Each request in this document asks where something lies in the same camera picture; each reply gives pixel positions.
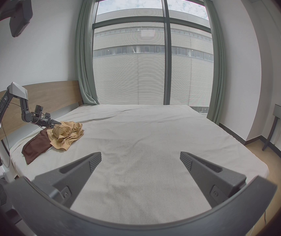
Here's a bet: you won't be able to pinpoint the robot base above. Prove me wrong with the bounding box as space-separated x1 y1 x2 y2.
0 165 24 236

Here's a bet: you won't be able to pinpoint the bed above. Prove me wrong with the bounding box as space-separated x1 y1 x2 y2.
0 80 270 224

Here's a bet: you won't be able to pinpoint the tan shorts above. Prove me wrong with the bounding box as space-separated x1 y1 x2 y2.
46 121 85 151

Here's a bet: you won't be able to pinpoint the window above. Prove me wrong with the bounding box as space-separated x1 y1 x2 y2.
91 0 215 115

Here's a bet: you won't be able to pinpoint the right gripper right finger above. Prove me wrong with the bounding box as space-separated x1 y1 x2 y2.
180 151 247 209

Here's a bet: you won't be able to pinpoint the brown shorts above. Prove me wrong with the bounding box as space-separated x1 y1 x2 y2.
22 129 53 165

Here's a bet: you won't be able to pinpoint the grey-green curtain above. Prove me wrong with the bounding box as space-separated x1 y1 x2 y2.
202 0 227 125
76 0 99 105

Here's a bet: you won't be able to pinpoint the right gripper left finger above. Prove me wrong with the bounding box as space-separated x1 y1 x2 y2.
34 152 102 209

